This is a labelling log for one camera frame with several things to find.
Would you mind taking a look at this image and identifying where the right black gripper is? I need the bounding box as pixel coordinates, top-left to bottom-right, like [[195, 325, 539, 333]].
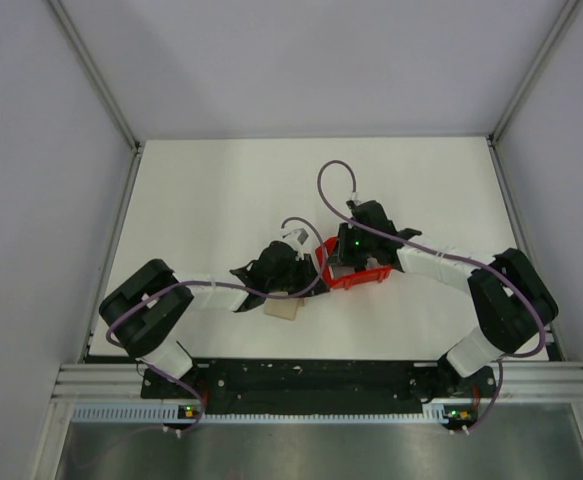
[[326, 223, 376, 268]]

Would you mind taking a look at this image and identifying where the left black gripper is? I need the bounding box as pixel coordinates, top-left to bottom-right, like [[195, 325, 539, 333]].
[[267, 253, 329, 298]]

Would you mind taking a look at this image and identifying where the red plastic card tray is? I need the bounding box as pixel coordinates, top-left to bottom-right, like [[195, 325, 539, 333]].
[[314, 237, 392, 290]]

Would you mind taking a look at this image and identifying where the beige card holder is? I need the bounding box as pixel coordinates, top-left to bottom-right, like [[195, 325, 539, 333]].
[[263, 298, 305, 321]]

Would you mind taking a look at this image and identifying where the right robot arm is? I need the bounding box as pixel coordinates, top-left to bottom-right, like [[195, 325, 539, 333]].
[[335, 199, 559, 396]]

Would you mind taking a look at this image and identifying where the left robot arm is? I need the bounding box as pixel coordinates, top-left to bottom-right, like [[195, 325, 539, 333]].
[[99, 240, 329, 397]]

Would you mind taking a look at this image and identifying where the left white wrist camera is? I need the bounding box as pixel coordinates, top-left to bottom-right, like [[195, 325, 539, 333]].
[[280, 228, 308, 250]]

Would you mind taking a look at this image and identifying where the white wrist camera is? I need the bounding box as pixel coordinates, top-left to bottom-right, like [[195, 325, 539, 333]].
[[346, 192, 365, 209], [280, 228, 308, 250]]

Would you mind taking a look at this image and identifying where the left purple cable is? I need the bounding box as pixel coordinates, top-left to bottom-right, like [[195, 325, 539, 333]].
[[106, 216, 327, 434]]

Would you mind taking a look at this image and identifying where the purple cable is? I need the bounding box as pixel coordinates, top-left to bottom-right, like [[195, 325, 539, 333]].
[[106, 216, 327, 434], [316, 160, 547, 357]]

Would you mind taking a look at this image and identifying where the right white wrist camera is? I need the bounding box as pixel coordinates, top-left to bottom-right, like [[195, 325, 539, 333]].
[[346, 192, 365, 209]]

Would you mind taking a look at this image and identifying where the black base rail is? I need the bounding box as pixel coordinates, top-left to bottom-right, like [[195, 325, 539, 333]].
[[141, 358, 496, 415]]

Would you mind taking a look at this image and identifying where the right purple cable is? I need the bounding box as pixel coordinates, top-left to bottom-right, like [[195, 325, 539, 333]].
[[316, 160, 547, 357]]

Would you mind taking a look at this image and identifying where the white slotted cable duct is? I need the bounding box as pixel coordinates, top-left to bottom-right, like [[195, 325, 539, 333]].
[[71, 403, 469, 426]]

